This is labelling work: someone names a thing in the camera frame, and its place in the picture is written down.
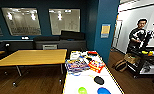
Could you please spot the white game box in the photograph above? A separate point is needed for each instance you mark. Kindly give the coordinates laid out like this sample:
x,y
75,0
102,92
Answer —
x,y
74,55

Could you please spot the dark sofa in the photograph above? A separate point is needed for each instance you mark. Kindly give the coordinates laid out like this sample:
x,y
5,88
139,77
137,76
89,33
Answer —
x,y
71,36

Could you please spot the flat red item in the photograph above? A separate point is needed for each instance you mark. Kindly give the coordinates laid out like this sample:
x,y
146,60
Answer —
x,y
92,53

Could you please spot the small white-top table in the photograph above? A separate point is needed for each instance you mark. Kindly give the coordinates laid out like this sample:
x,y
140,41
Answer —
x,y
88,83

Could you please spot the brown floor bag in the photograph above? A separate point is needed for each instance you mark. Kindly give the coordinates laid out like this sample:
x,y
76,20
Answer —
x,y
120,65

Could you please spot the brown cardboard box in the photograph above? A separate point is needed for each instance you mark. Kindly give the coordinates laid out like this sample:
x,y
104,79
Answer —
x,y
131,59

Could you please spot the person in dark shirt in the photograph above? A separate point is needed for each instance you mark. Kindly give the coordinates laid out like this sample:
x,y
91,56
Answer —
x,y
136,35

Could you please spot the small yellow object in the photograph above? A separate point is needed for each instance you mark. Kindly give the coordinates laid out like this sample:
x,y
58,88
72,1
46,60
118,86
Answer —
x,y
145,52

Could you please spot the black wheeled cart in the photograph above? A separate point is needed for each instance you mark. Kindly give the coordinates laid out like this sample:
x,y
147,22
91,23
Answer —
x,y
146,68

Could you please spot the yellow wall notice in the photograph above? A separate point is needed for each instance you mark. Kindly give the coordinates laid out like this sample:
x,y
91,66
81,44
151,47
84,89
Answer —
x,y
105,30

